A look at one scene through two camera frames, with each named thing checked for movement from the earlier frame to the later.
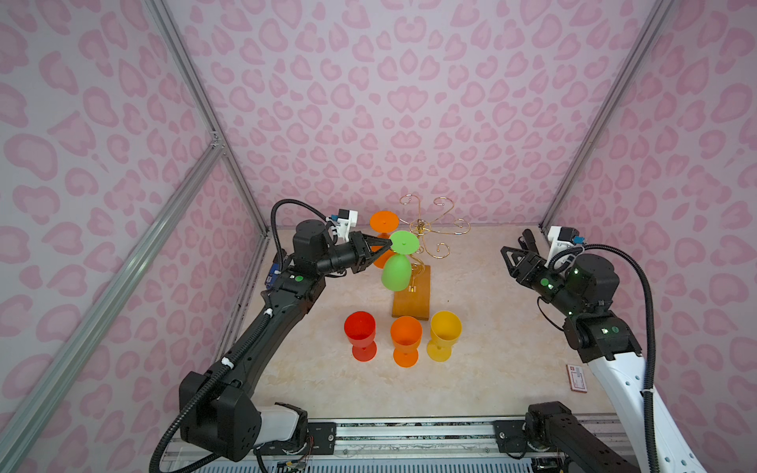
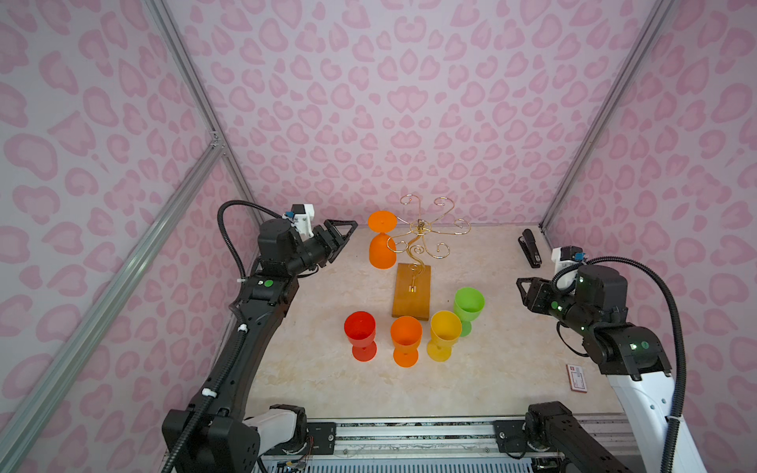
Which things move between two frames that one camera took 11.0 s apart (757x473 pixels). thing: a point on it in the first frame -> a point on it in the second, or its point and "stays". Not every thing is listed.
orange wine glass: x=406 y=333 stays
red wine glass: x=360 y=328 stays
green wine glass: x=396 y=273 -> x=468 y=304
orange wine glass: x=383 y=223 stays
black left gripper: x=364 y=255 -> x=323 y=240
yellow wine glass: x=446 y=329 stays
